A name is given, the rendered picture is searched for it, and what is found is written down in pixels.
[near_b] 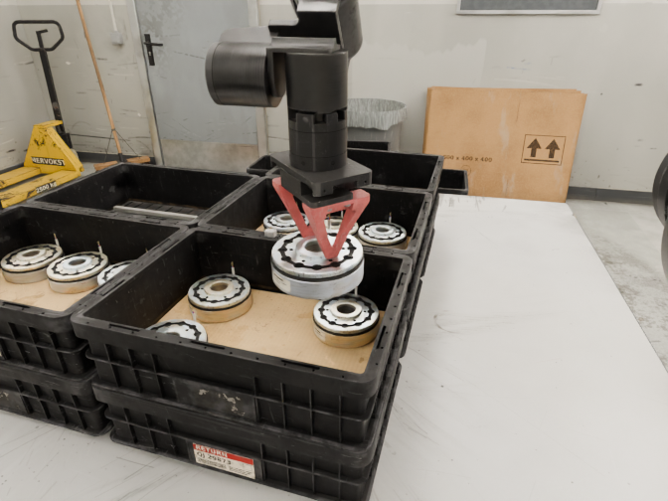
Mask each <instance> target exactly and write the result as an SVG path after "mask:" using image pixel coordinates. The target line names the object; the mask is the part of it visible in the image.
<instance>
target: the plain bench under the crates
mask: <svg viewBox="0 0 668 501"><path fill-rule="evenodd" d="M434 228H435V233H434V237H433V241H432V246H431V250H430V254H429V258H428V262H427V266H426V270H425V274H424V276H423V277H421V278H420V279H421V280H422V286H421V290H420V295H419V299H418V303H417V310H416V314H415V318H414V322H413V326H412V330H411V334H410V338H409V343H408V347H407V351H406V354H405V356H404V357H403V358H400V361H399V362H400V363H401V364H402V370H401V374H400V378H399V382H398V386H397V391H396V395H395V399H394V403H393V407H392V411H391V415H390V419H389V423H388V427H387V431H386V435H385V440H384V444H383V448H382V452H381V456H380V460H379V464H378V468H377V472H376V476H375V480H374V484H373V488H372V493H371V497H370V501H668V371H667V369H666V367H665V366H664V364H663V362H662V361H661V359H660V357H659V356H658V354H657V352H656V351H655V349H654V347H653V346H652V344H651V342H650V341H649V339H648V337H647V336H646V334H645V332H644V331H643V329H642V327H641V326H640V324H639V322H638V320H637V319H636V317H635V315H634V314H633V312H632V310H631V309H630V307H629V305H628V304H627V302H626V300H625V299H624V297H623V295H622V294H621V292H620V290H619V289H618V287H617V285H616V284H615V282H614V280H613V279H612V277H611V275H610V274H609V272H608V270H607V269H606V267H605V265H604V263H603V262H602V260H601V258H600V257H599V255H598V253H597V252H596V250H595V248H594V247H593V245H592V243H591V242H590V240H589V238H588V237H587V235H586V233H585V231H584V229H583V228H582V226H581V224H580V223H579V221H578V219H577V218H576V216H575V214H574V213H573V211H572V209H571V207H570V206H569V204H567V203H555V202H542V201H529V200H516V199H503V198H490V197H477V196H465V195H452V194H439V205H438V209H437V212H436V217H435V221H434ZM113 429H114V427H113V428H112V429H111V430H110V431H109V432H107V433H106V434H104V435H100V436H91V435H88V434H84V433H81V432H77V431H74V430H70V429H67V428H64V427H60V426H57V425H53V424H50V423H46V422H43V421H39V420H36V419H32V418H29V417H23V416H19V415H16V414H12V413H9V412H5V411H2V410H0V501H317V500H314V499H310V498H307V497H303V496H300V495H296V494H293V493H289V492H286V491H282V490H279V489H275V488H272V487H268V486H265V485H261V484H258V483H254V482H251V481H247V480H244V479H240V478H237V477H234V476H231V475H227V474H224V473H220V472H217V471H214V470H210V469H207V468H203V467H200V466H196V465H193V464H189V463H186V462H182V461H179V460H175V459H172V458H168V457H165V456H161V455H158V454H154V453H151V452H147V451H144V450H140V449H137V448H133V447H130V446H126V445H123V444H119V443H116V442H113V441H112V440H111V439H110V433H111V431H112V430H113Z"/></svg>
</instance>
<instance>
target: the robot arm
mask: <svg viewBox="0 0 668 501"><path fill-rule="evenodd" d="M290 3H291V5H292V8H293V10H294V12H295V15H296V17H297V19H295V20H272V19H270V20H269V23H268V26H260V27H242V28H230V29H227V30H225V31H224V32H223V33H222V34H221V37H220V40H219V42H215V43H213V44H212V45H211V46H210V48H209V50H208V52H207V56H206V61H205V78H206V84H207V88H208V92H209V94H210V96H211V98H212V100H213V101H214V102H215V103H216V104H219V105H237V106H258V107H278V106H279V105H280V103H281V100H282V98H283V96H284V95H285V92H286V97H287V117H288V135H289V150H287V151H281V152H276V153H271V154H270V164H271V167H275V166H278V167H279V168H280V177H279V178H274V179H272V186H273V187H274V189H275V191H276V192H277V194H278V196H279V197H280V199H281V201H282V202H283V204H284V206H285V207H286V209H287V211H288V212H289V214H290V216H291V218H292V219H293V221H294V223H295V225H296V226H297V228H298V229H299V231H300V233H301V235H302V237H303V238H306V237H310V236H315V237H316V239H317V241H318V243H319V245H320V247H321V249H322V252H323V254H324V256H325V258H326V259H330V258H333V257H336V256H338V255H339V253H340V251H341V249H342V246H343V245H344V243H345V241H346V239H347V237H348V235H349V233H350V231H351V229H352V228H353V226H354V225H355V223H356V222H357V220H358V219H359V217H360V216H361V214H362V213H363V211H364V209H365V208H366V206H367V205H368V203H369V202H370V194H369V193H367V192H365V191H364V190H362V189H359V190H355V191H349V190H348V189H352V188H356V187H357V188H359V187H363V186H367V185H370V184H371V183H372V170H371V169H369V168H367V167H365V166H363V165H361V164H359V163H357V162H355V161H353V160H351V159H349V158H348V157H347V105H348V70H349V65H350V60H351V59H352V58H353V57H354V56H355V55H357V53H358V52H359V51H360V49H361V47H362V44H363V34H362V25H361V17H360V8H359V0H290ZM333 186H336V187H338V188H337V189H333ZM293 195H294V196H295V197H296V198H298V199H299V200H300V201H302V207H303V210H304V212H305V214H306V217H307V219H308V221H309V223H310V225H309V226H308V227H307V225H306V223H305V221H304V219H303V217H302V215H301V213H300V211H299V209H298V207H297V205H296V203H295V201H294V199H293ZM346 209H347V210H346ZM342 210H346V212H345V215H344V217H343V220H342V223H341V225H340V228H339V231H338V233H337V236H336V239H335V241H334V244H333V245H332V246H331V244H330V241H329V238H328V235H327V231H326V227H325V223H324V220H325V219H326V215H327V214H330V213H334V212H338V211H342Z"/></svg>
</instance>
